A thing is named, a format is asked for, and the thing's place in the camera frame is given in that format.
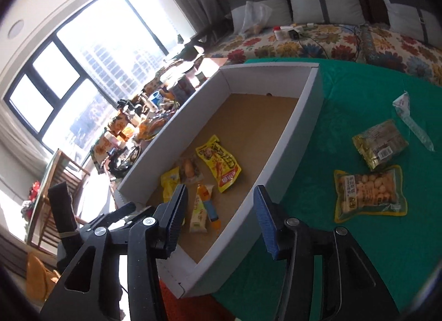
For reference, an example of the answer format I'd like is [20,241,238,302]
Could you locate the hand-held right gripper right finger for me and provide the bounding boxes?
[254,185,401,321]

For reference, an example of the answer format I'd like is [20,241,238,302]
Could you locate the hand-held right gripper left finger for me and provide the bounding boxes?
[40,184,189,321]

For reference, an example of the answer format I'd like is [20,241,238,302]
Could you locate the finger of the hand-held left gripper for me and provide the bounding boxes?
[80,203,157,231]

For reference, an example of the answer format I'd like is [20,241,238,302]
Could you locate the white yellow snack packet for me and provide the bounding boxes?
[189,184,215,234]

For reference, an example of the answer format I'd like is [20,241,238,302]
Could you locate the small yellow snack packet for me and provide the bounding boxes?
[161,166,183,204]

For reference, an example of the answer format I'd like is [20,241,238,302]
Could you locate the orange blue sausage stick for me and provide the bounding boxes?
[202,186,222,230]

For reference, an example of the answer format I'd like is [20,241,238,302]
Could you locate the clear packet with brown bun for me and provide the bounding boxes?
[178,156,204,184]

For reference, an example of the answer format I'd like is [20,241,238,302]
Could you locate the large yellow snack packet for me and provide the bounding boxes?
[195,135,242,193]

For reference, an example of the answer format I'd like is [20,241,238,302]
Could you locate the orange peanut snack packet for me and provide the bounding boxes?
[333,165,408,224]

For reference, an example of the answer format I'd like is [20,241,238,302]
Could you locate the white cardboard box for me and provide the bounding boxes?
[115,63,323,299]

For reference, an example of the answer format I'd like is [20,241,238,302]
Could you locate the gold brown snack packet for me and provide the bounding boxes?
[352,119,410,171]

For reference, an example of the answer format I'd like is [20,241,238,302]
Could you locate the white floral snack packet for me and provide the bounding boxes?
[393,91,435,152]

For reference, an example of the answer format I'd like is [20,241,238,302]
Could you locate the light wooden chair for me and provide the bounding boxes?
[28,148,90,249]

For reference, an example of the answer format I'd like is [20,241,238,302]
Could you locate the orange bag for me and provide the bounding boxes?
[26,252,61,303]

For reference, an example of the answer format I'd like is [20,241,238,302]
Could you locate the green blanket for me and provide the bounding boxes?
[207,58,442,321]

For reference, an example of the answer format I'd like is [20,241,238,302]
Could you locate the red bed base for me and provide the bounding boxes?
[159,280,228,321]

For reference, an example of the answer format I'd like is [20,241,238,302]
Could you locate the row of assorted clutter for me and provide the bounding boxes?
[91,59,216,178]

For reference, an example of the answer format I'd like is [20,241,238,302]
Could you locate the dark wooden chair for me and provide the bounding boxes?
[176,31,208,63]

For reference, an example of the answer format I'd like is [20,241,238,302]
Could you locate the window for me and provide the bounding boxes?
[3,0,197,156]

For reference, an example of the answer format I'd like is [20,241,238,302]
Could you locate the round ceiling light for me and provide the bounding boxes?
[7,21,25,39]

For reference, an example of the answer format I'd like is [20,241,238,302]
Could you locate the patterned fabric roll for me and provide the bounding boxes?
[359,26,384,64]

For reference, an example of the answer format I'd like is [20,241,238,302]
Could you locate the clear plastic bag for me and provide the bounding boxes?
[242,0,273,35]

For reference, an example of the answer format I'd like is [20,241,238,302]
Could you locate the black cable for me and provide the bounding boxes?
[297,24,363,61]

